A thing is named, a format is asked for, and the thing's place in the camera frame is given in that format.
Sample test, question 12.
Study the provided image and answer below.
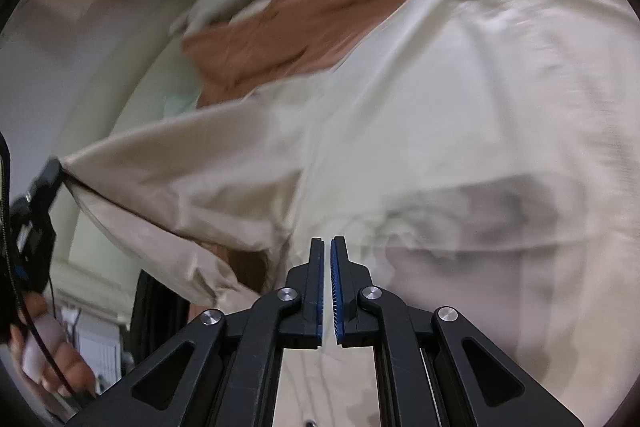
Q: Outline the orange bed cover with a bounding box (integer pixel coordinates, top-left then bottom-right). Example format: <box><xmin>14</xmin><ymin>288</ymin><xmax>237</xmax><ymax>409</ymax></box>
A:
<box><xmin>182</xmin><ymin>0</ymin><xmax>407</xmax><ymax>107</ymax></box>

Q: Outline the left hand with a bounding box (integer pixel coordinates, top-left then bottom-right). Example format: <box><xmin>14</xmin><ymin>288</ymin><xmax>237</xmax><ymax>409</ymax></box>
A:
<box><xmin>9</xmin><ymin>310</ymin><xmax>96</xmax><ymax>398</ymax></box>

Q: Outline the beige large garment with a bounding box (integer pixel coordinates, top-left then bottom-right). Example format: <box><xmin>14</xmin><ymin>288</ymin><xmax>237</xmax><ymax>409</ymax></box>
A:
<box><xmin>63</xmin><ymin>0</ymin><xmax>639</xmax><ymax>426</ymax></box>

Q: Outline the cream padded headboard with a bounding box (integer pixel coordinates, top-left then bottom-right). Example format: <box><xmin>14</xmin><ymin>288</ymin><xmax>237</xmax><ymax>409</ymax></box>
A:
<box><xmin>49</xmin><ymin>26</ymin><xmax>202</xmax><ymax>308</ymax></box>

